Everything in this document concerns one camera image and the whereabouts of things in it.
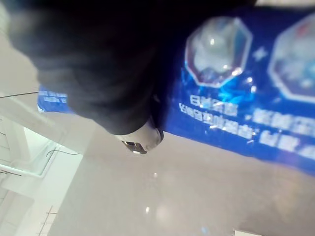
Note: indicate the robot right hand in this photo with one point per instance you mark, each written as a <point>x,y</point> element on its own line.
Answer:
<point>98,61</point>

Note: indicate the blue toothpaste tube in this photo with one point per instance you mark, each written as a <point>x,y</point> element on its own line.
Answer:
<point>246,110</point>

